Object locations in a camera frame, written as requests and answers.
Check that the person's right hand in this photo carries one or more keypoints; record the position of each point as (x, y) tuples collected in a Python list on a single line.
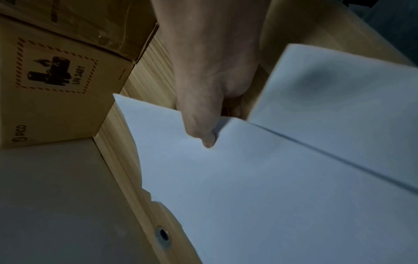
[(212, 64)]

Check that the pile of white papers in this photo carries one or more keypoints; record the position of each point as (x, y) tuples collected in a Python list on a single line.
[(261, 206)]

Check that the flat printed cardboard box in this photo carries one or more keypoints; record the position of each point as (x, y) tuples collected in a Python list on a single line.
[(98, 23)]

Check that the brown labelled cardboard box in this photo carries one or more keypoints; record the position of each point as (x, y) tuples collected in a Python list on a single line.
[(65, 108)]

